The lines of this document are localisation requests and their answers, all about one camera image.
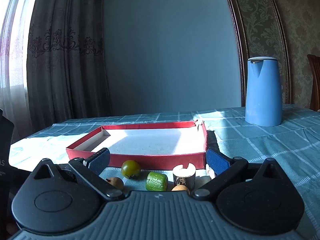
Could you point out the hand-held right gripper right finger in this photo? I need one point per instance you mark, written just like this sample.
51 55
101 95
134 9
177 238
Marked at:
217 163

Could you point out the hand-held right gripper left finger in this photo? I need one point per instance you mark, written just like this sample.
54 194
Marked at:
100 160

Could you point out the green tomato with dark calyx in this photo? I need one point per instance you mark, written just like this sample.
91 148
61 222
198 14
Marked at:
130 167

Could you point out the dark purple fruit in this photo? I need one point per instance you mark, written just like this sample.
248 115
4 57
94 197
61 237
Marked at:
183 173

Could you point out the red shallow cardboard box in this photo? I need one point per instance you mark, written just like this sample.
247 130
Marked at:
150 158

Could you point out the green cucumber piece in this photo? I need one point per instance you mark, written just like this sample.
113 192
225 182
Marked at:
156 182

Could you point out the blue checked tablecloth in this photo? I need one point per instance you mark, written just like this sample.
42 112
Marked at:
262 155

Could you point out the blue electric kettle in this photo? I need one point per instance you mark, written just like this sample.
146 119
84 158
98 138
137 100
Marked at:
262 100

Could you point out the white sheer curtain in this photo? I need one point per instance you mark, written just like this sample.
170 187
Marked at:
15 55

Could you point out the brown patterned curtain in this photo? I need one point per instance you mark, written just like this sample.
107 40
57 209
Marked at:
67 67

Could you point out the wooden chair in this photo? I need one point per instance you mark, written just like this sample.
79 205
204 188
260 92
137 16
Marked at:
315 80

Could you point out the dark wooden wall trim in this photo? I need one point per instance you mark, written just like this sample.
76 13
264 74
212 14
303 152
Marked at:
242 62

